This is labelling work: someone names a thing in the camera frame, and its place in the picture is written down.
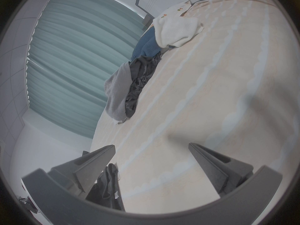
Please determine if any black T-shirt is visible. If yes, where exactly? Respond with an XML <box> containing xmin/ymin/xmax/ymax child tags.
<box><xmin>85</xmin><ymin>163</ymin><xmax>126</xmax><ymax>211</ymax></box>

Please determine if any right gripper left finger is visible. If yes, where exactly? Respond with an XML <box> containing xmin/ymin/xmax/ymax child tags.
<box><xmin>48</xmin><ymin>145</ymin><xmax>116</xmax><ymax>200</ymax></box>

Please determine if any blue-green curtain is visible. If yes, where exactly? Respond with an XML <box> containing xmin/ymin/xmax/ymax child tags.
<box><xmin>25</xmin><ymin>0</ymin><xmax>150</xmax><ymax>140</ymax></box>

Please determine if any white printed pillow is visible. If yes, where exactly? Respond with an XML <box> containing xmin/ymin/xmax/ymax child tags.
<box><xmin>153</xmin><ymin>0</ymin><xmax>192</xmax><ymax>20</ymax></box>

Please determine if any grey bedside table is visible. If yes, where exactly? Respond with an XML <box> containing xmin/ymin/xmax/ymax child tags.
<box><xmin>142</xmin><ymin>15</ymin><xmax>154</xmax><ymax>30</ymax></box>

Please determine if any bed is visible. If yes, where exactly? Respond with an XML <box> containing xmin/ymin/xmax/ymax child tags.
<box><xmin>90</xmin><ymin>0</ymin><xmax>300</xmax><ymax>211</ymax></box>

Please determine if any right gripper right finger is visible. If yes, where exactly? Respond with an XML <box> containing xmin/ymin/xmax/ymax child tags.
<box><xmin>189</xmin><ymin>143</ymin><xmax>254</xmax><ymax>194</ymax></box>

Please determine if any pile of clothes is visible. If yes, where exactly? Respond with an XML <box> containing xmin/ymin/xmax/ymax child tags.
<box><xmin>104</xmin><ymin>15</ymin><xmax>204</xmax><ymax>125</ymax></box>

